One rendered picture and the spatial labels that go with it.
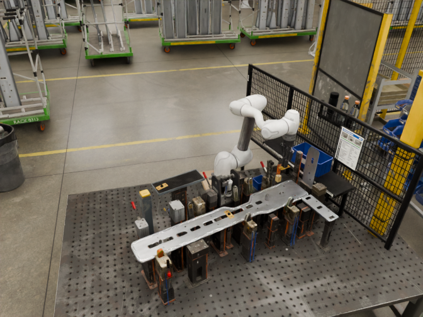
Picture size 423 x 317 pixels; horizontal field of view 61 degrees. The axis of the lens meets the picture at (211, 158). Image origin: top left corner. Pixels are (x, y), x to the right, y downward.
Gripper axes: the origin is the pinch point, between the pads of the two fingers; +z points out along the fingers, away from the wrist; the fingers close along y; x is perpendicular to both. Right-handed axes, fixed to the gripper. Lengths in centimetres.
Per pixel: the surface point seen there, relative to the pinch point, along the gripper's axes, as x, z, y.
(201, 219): -67, 29, -5
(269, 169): -0.1, 15.4, -15.0
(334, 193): 33.7, 26.2, 22.8
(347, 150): 54, 2, 9
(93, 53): 18, 101, -625
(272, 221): -22.0, 31.4, 18.9
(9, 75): -151, 50, -425
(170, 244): -95, 29, 5
